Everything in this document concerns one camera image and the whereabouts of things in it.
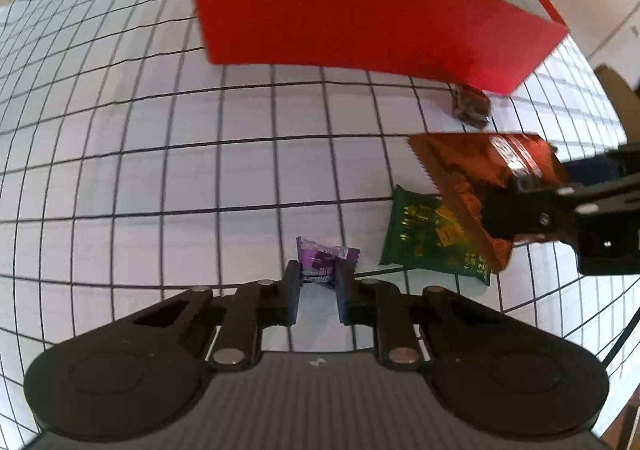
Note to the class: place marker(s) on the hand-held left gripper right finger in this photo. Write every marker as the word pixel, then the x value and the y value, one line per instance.
pixel 345 291

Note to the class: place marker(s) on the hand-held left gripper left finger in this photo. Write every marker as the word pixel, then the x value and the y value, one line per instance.
pixel 292 291

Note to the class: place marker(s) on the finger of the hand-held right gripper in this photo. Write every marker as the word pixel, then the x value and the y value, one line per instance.
pixel 520 215
pixel 595 164

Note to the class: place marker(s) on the purple candy packet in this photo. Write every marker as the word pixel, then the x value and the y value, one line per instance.
pixel 322 260

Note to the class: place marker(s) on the brown foil chip bag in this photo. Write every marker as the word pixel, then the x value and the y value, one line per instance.
pixel 470 169

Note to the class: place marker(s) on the red cardboard box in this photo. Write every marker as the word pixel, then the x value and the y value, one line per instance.
pixel 350 14

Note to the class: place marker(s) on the wooden chair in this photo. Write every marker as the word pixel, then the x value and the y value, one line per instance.
pixel 622 92

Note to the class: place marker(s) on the green cracker packet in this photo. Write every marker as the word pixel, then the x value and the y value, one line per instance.
pixel 420 235

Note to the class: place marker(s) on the small dark snack packet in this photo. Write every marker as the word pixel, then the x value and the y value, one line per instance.
pixel 470 103

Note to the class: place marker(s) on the white grid tablecloth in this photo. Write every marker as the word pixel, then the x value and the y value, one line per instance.
pixel 150 129

